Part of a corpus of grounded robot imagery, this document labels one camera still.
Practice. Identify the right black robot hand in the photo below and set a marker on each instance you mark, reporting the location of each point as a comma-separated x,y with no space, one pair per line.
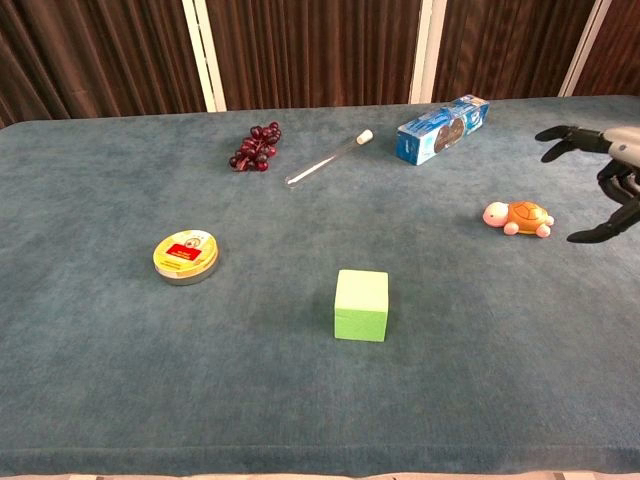
622,145

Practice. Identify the orange shell turtle toy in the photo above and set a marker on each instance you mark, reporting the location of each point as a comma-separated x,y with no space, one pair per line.
525,216

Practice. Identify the brown pleated curtain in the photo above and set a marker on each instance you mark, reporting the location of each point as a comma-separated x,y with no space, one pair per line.
315,50
90,55
612,40
510,47

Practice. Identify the blue rectangular carton box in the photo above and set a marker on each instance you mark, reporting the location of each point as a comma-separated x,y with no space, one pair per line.
440,131

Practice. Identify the glass test tube white stopper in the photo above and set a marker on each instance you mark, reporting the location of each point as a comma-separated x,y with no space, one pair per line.
325,160

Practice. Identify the green foam cube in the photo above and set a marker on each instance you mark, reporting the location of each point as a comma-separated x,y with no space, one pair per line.
361,305

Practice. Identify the dark red grape bunch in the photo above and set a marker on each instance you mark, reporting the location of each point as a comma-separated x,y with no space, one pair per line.
257,147

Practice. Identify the blue velvet table cloth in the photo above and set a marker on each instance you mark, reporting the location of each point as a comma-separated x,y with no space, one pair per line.
320,380

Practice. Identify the round yellow tin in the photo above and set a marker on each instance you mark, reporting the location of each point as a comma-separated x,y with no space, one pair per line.
185,255

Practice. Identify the white frame post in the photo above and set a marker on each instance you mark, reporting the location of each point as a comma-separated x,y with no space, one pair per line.
429,50
205,55
586,47

